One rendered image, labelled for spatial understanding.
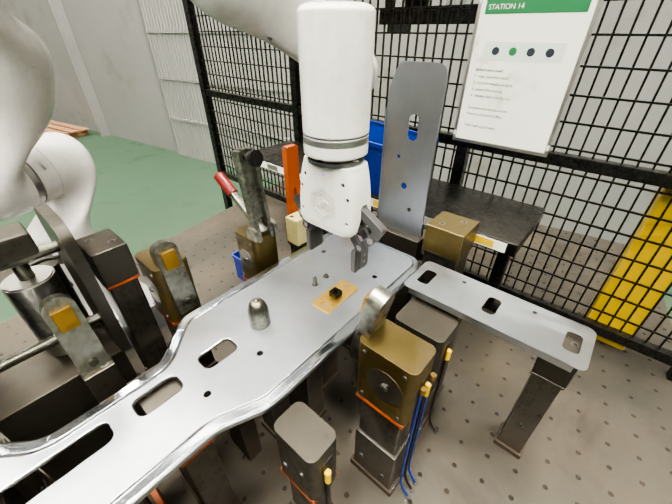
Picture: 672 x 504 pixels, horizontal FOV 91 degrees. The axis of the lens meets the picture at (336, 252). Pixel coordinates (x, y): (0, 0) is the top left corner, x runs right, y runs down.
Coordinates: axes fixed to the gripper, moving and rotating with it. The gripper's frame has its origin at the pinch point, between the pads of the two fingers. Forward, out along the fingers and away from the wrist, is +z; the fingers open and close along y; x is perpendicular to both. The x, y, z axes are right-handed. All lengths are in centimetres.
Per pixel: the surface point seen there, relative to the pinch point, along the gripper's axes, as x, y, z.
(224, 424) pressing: -25.6, 4.4, 9.8
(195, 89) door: 171, -353, 26
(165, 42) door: 166, -386, -17
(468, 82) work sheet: 54, -5, -19
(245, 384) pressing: -20.8, 2.2, 9.4
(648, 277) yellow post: 58, 44, 17
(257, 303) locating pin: -12.8, -4.5, 4.7
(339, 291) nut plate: 0.3, 0.5, 8.2
